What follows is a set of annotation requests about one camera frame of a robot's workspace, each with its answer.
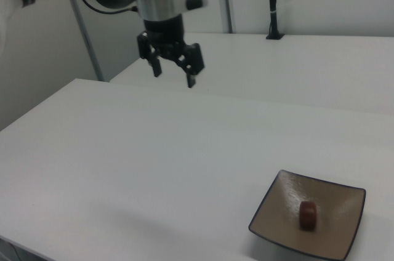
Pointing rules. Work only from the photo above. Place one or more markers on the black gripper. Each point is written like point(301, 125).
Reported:
point(164, 34)

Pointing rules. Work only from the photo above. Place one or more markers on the square brown ceramic plate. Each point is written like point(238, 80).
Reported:
point(277, 218)

